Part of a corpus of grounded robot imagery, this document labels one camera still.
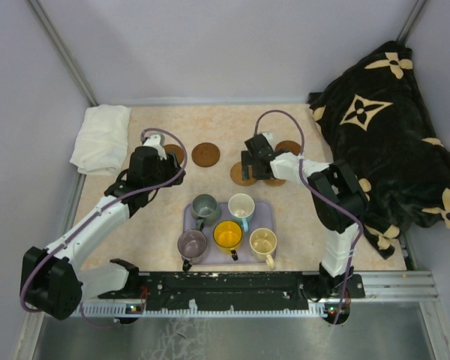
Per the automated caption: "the cream mug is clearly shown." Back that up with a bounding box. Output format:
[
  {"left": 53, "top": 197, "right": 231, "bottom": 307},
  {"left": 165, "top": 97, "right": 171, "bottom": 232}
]
[{"left": 249, "top": 228, "right": 278, "bottom": 271}]

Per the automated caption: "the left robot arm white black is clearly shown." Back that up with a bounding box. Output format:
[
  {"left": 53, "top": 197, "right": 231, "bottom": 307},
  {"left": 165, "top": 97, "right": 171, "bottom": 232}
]
[{"left": 19, "top": 145, "right": 185, "bottom": 320}]

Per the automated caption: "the grey green mug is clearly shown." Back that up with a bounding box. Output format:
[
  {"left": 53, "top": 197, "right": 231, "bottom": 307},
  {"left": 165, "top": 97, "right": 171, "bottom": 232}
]
[{"left": 191, "top": 194, "right": 221, "bottom": 231}]

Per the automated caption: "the woven rattan coaster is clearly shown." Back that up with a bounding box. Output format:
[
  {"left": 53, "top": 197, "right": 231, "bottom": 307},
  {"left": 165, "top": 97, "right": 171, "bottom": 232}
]
[
  {"left": 229, "top": 162, "right": 257, "bottom": 187},
  {"left": 263, "top": 178, "right": 287, "bottom": 187}
]

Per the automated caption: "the black floral blanket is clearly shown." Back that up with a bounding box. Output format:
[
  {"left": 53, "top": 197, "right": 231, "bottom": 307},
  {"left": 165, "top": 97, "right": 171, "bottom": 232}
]
[{"left": 307, "top": 40, "right": 450, "bottom": 258}]

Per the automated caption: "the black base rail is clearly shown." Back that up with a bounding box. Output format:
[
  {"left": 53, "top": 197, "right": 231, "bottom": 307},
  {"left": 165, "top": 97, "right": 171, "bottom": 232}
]
[{"left": 97, "top": 270, "right": 365, "bottom": 312}]

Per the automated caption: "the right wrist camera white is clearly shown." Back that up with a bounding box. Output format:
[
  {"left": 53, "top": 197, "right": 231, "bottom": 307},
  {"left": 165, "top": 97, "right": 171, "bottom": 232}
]
[{"left": 262, "top": 132, "right": 275, "bottom": 148}]

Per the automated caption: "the white folded cloth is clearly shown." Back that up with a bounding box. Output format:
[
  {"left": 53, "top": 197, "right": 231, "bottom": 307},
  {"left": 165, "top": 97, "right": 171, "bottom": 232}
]
[{"left": 70, "top": 104, "right": 131, "bottom": 176}]

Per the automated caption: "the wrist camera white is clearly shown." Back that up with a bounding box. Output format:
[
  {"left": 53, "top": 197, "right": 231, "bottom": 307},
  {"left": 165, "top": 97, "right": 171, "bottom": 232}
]
[
  {"left": 140, "top": 131, "right": 166, "bottom": 158},
  {"left": 262, "top": 132, "right": 275, "bottom": 148}
]

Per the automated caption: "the purple mug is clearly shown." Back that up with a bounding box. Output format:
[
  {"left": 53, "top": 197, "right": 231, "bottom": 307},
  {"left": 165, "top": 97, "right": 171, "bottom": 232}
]
[{"left": 177, "top": 229, "right": 208, "bottom": 272}]

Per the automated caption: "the yellow mug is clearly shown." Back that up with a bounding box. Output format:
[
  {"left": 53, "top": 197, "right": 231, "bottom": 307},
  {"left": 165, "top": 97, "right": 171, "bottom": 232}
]
[{"left": 213, "top": 220, "right": 243, "bottom": 262}]

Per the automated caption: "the lavender plastic tray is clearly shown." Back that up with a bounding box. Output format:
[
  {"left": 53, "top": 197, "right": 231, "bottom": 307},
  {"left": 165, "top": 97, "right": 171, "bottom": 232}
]
[{"left": 198, "top": 201, "right": 276, "bottom": 266}]

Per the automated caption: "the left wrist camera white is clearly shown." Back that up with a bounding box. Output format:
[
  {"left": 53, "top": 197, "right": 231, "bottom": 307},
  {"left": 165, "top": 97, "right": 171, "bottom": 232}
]
[{"left": 140, "top": 131, "right": 166, "bottom": 158}]

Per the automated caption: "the dark brown wooden coaster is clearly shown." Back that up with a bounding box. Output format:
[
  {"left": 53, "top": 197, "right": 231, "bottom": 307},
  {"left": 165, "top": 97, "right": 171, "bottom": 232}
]
[{"left": 275, "top": 140, "right": 302, "bottom": 155}]

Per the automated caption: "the white light-blue mug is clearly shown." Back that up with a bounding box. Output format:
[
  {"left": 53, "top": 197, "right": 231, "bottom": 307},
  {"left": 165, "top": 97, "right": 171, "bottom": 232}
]
[{"left": 227, "top": 193, "right": 256, "bottom": 232}]

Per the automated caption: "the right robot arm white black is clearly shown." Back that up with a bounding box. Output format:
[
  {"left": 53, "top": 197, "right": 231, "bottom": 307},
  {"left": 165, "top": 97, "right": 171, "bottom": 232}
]
[{"left": 241, "top": 133, "right": 368, "bottom": 301}]

